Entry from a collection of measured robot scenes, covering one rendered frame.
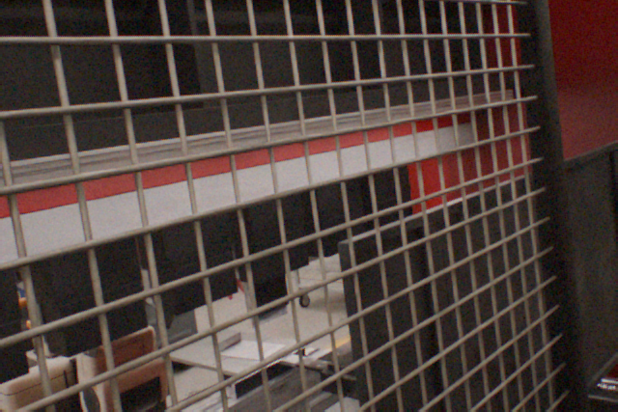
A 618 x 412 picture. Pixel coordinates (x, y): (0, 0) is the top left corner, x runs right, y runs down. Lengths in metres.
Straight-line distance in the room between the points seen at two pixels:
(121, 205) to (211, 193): 0.19
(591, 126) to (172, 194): 1.12
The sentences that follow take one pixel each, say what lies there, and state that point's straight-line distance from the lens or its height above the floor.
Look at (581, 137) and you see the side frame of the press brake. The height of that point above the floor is 1.33.
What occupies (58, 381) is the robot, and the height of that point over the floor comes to 0.75.
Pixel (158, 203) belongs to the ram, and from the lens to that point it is 1.14.
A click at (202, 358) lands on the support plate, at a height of 1.00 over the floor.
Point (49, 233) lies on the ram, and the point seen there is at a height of 1.37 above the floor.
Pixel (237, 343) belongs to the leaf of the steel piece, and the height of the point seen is 1.00.
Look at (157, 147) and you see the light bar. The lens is 0.90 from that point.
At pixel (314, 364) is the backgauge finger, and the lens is 1.33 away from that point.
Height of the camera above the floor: 1.49
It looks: 5 degrees down
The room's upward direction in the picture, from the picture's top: 8 degrees counter-clockwise
